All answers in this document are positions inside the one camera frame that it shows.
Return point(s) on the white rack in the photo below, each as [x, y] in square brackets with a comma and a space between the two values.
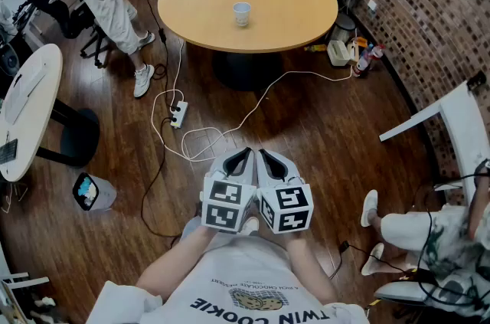
[15, 282]

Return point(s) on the white tissue box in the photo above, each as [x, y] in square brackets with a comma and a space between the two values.
[338, 52]

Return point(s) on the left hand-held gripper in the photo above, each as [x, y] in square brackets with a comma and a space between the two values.
[226, 205]

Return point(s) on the person's white printed t-shirt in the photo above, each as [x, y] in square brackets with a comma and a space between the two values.
[237, 276]

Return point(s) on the black keyboard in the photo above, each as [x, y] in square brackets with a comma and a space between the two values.
[7, 152]

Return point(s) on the person's white shoe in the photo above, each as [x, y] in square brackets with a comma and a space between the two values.
[251, 226]

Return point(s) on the black round bin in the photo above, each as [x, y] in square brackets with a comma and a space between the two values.
[343, 27]

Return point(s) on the person's left forearm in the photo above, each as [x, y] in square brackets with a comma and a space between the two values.
[172, 265]

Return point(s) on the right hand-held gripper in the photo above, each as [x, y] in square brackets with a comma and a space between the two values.
[287, 207]

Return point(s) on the black wheeled chair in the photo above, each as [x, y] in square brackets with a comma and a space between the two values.
[57, 12]

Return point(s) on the person's right forearm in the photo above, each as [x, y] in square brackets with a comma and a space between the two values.
[310, 269]

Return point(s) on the plastic drink bottles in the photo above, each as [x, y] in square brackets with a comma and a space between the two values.
[365, 60]

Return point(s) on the white paper cup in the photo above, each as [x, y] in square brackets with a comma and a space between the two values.
[242, 16]

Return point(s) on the white power strip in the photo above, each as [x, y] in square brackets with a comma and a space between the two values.
[180, 113]

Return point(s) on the white stool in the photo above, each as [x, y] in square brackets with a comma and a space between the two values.
[463, 123]

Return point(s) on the white oval table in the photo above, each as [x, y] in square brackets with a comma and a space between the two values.
[42, 85]

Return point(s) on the grey trash bin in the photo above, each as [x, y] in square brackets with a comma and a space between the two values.
[103, 194]

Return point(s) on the black table pedestal base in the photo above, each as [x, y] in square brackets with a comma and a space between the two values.
[245, 73]

